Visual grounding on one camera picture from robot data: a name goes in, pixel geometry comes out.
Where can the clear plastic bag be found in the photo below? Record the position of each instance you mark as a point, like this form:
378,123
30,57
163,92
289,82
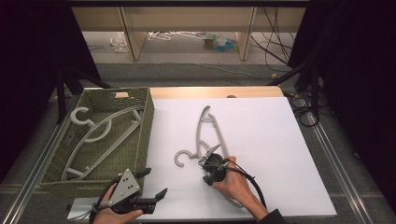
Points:
119,42

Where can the person's right hand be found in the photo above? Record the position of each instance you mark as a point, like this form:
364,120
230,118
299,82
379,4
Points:
236,186

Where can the white table cover sheet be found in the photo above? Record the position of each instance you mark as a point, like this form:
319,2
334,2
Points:
264,149

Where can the colourful plastic toys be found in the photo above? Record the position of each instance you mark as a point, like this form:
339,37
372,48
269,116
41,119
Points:
221,43

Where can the beige desk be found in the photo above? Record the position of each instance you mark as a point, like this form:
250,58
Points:
186,18

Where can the person's left hand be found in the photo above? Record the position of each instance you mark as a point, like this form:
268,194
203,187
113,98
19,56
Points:
109,217

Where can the grey plastic clothes hanger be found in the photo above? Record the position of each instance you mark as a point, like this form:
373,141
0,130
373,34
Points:
93,126
199,130

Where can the aluminium frame rail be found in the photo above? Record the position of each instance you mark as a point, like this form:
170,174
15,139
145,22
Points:
339,161
34,174

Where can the black curtain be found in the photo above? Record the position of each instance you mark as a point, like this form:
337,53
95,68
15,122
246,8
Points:
31,62
351,77

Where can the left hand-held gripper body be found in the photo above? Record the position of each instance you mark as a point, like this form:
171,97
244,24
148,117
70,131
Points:
126,188

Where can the black metal stand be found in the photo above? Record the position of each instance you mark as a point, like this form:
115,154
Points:
61,93
314,90

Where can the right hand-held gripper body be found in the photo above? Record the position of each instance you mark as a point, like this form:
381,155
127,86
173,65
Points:
216,169

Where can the green woven basket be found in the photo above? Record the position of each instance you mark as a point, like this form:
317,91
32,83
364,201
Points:
124,149

